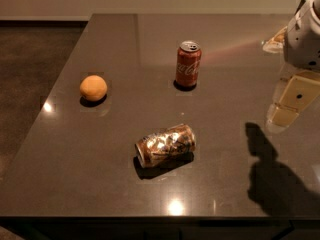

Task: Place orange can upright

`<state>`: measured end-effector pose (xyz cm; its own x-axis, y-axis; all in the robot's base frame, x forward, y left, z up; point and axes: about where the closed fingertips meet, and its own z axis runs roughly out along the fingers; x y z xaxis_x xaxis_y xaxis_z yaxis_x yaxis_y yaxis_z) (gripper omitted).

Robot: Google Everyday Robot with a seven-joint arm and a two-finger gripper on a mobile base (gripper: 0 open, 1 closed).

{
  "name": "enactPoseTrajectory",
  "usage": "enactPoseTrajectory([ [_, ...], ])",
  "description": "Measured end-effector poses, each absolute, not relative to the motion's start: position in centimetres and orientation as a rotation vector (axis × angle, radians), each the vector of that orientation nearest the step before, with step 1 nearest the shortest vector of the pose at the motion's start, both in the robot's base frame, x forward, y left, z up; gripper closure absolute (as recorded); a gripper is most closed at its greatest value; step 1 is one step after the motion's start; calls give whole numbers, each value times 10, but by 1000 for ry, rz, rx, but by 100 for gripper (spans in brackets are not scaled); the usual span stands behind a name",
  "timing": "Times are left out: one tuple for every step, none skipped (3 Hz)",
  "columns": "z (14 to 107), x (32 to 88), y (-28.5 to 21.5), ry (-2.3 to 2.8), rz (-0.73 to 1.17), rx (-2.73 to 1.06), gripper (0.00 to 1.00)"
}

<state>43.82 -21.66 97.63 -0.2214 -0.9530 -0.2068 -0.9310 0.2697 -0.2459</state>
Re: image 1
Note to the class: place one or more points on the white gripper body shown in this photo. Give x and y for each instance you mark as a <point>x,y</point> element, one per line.
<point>304,40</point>

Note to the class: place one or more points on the orange fruit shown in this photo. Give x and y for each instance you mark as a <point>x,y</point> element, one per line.
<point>93,88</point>

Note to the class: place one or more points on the red cola can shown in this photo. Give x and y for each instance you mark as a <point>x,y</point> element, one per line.
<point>188,61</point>

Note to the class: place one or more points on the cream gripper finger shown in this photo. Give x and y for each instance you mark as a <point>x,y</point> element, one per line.
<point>291,97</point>
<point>275,44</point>

